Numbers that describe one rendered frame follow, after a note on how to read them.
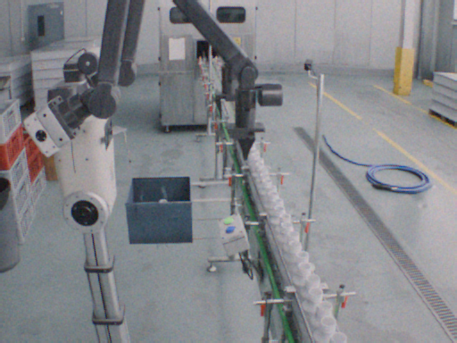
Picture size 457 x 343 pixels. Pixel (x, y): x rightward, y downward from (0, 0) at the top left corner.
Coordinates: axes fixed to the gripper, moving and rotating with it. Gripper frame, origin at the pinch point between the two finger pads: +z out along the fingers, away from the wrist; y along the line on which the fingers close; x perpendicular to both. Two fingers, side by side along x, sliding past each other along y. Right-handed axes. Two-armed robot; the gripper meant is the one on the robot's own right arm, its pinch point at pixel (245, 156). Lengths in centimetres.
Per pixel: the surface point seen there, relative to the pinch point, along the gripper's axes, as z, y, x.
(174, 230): 59, -24, 68
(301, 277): 26.9, 12.5, -22.0
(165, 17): -30, -40, 490
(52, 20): -37, -364, 1038
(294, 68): 124, 276, 1038
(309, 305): 27.8, 11.9, -33.6
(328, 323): 27, 14, -43
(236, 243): 32.1, -1.4, 7.3
